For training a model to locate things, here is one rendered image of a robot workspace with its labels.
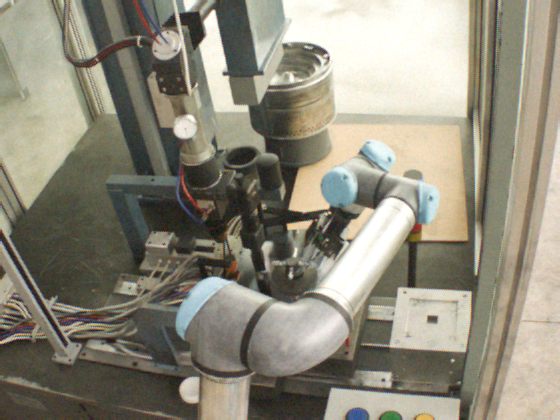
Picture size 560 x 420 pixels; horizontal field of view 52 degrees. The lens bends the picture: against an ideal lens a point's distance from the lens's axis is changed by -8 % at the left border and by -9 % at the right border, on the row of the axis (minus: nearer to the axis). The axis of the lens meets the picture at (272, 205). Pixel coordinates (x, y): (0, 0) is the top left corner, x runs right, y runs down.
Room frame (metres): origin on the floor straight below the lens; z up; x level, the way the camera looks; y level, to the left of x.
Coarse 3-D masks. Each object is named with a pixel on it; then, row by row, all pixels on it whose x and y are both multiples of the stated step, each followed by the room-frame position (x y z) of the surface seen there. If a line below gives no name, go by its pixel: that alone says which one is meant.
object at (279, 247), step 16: (272, 240) 1.16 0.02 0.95; (288, 240) 1.15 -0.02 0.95; (304, 240) 1.14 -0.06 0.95; (240, 256) 1.13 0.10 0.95; (272, 256) 1.10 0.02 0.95; (288, 256) 1.09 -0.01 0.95; (240, 272) 1.07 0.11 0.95; (256, 272) 1.06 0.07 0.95; (320, 272) 1.02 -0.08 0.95; (256, 288) 1.01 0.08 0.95; (272, 288) 1.00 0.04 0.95
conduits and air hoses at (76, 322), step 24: (168, 264) 1.26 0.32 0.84; (192, 264) 1.16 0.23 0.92; (0, 288) 1.33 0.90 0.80; (144, 288) 1.21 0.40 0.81; (168, 288) 1.11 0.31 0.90; (0, 312) 1.25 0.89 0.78; (72, 312) 1.21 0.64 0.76; (96, 312) 1.19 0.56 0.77; (120, 312) 1.15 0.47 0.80; (24, 336) 1.15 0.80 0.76; (72, 336) 1.12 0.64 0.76; (96, 336) 1.09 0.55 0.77
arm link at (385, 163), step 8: (368, 144) 1.00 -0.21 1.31; (376, 144) 1.01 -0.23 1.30; (384, 144) 1.02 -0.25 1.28; (360, 152) 1.01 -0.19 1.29; (368, 152) 0.99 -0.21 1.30; (376, 152) 0.98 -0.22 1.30; (384, 152) 0.99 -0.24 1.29; (392, 152) 1.00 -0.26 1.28; (368, 160) 0.97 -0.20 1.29; (376, 160) 0.97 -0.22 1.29; (384, 160) 0.97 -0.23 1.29; (392, 160) 0.97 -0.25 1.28; (376, 168) 0.96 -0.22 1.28; (384, 168) 0.96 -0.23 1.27
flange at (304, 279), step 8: (272, 272) 1.04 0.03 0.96; (280, 272) 1.03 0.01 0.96; (288, 272) 1.02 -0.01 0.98; (304, 272) 1.02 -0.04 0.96; (312, 272) 1.02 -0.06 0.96; (272, 280) 1.02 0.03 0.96; (280, 280) 1.01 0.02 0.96; (288, 280) 1.00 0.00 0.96; (296, 280) 1.00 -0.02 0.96; (304, 280) 0.99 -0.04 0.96; (312, 280) 0.99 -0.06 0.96; (280, 288) 0.99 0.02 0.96; (288, 288) 0.98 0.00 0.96; (296, 288) 0.98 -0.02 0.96; (304, 288) 0.97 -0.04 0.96
